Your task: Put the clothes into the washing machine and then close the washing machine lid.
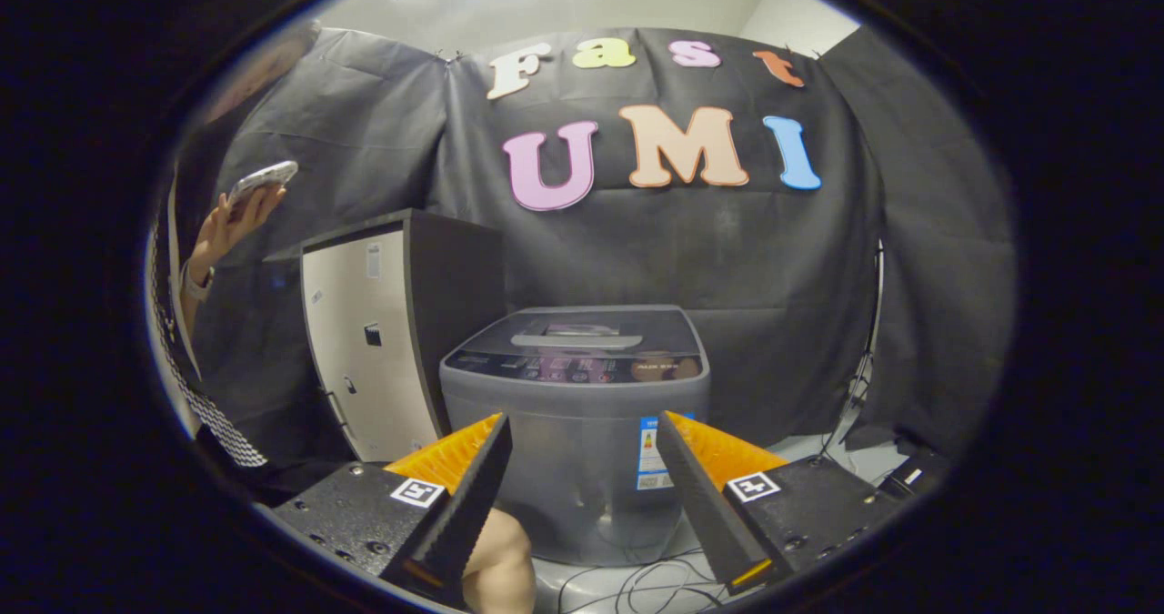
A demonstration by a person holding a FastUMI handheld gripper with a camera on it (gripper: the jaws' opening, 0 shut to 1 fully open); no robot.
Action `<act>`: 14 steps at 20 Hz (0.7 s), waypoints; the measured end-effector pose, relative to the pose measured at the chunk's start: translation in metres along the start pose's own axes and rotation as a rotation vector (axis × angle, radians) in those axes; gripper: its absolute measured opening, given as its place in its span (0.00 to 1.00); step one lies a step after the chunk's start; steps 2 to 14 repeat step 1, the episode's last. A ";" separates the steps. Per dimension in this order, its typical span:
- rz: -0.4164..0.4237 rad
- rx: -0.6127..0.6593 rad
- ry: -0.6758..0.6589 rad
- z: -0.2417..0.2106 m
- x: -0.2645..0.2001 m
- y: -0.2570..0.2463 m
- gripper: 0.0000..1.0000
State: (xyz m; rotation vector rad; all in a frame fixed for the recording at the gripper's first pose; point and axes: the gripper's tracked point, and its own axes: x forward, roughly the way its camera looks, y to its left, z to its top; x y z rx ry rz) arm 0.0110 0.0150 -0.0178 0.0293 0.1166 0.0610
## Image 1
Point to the person's knee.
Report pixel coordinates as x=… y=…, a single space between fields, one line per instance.
x=500 y=568

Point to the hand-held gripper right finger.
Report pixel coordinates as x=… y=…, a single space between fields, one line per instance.
x=705 y=514

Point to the black box with white label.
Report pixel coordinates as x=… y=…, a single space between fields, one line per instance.
x=914 y=476

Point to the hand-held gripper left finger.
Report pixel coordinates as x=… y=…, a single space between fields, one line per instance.
x=473 y=496

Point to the white smartphone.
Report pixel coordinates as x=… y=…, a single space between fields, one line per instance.
x=264 y=177

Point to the dark washing machine lid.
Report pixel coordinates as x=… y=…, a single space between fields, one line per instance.
x=655 y=332

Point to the beige and black cabinet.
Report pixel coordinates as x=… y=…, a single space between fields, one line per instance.
x=373 y=368

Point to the black backdrop cloth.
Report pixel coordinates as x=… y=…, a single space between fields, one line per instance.
x=773 y=277

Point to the grey washing machine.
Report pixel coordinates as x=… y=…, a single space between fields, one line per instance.
x=573 y=468

